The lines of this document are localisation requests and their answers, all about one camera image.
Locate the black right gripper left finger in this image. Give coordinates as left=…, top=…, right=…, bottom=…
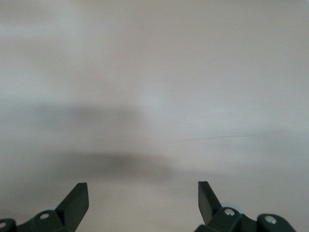
left=0, top=182, right=89, bottom=232

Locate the brown table cover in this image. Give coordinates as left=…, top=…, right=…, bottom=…
left=0, top=0, right=309, bottom=232

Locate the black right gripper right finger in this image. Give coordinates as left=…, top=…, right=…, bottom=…
left=195, top=181, right=297, bottom=232

